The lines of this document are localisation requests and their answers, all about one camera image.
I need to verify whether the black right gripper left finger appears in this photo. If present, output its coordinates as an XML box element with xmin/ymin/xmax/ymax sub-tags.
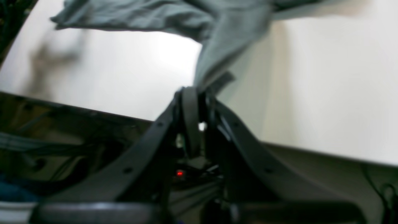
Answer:
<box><xmin>30</xmin><ymin>87</ymin><xmax>201</xmax><ymax>224</ymax></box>

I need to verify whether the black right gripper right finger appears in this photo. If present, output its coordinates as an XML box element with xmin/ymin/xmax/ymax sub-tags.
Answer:
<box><xmin>202</xmin><ymin>94</ymin><xmax>366</xmax><ymax>224</ymax></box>

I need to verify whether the dark grey t-shirt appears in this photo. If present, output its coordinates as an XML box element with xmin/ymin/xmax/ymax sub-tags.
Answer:
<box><xmin>50</xmin><ymin>0</ymin><xmax>330</xmax><ymax>94</ymax></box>

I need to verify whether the black power strip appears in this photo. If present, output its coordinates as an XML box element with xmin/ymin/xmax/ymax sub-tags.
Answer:
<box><xmin>172</xmin><ymin>163</ymin><xmax>223</xmax><ymax>190</ymax></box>

